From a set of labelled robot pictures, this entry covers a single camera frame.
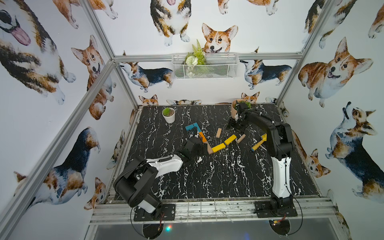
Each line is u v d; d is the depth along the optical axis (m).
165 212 0.75
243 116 0.79
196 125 1.09
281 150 0.59
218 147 0.98
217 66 0.92
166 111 1.05
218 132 1.03
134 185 0.44
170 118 1.09
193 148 0.69
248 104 1.26
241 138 1.00
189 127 1.09
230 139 1.00
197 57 0.82
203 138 1.02
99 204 0.80
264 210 0.73
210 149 0.95
